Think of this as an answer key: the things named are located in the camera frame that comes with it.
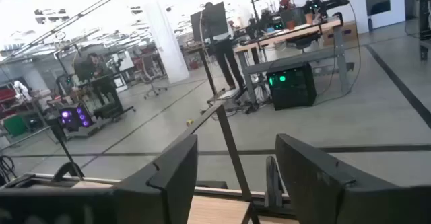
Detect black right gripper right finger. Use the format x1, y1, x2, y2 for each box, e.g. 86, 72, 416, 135
275, 133, 431, 224

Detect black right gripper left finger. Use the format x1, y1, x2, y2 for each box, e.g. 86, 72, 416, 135
112, 134, 199, 224

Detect black computer tower green lights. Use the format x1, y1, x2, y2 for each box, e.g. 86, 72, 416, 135
265, 61, 317, 111

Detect black stand pole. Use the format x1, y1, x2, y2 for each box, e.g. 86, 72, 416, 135
46, 116, 86, 182

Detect black computer tower purple lights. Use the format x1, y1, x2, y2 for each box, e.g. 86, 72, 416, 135
59, 104, 94, 133

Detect grey office chair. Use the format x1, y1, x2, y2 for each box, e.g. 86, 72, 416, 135
139, 54, 168, 100

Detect person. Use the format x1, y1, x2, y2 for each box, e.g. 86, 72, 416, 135
74, 52, 124, 112
201, 1, 246, 91

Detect white square pillar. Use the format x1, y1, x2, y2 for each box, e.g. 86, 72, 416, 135
143, 1, 190, 85

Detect wooden workbench grey legs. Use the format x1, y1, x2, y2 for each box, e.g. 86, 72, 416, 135
234, 13, 354, 106

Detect cardboard box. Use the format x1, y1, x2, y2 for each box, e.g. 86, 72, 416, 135
321, 21, 358, 46

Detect green storage bin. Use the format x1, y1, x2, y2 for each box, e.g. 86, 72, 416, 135
3, 116, 28, 137

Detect black monitor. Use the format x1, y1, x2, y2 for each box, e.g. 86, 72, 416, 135
189, 1, 230, 43

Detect white door dark window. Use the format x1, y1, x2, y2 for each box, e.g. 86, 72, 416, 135
362, 0, 407, 30

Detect black metal rack frame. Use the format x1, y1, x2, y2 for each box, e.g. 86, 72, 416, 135
161, 103, 297, 224

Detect overhead rig frame bar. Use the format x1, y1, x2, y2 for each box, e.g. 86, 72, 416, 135
0, 0, 145, 63

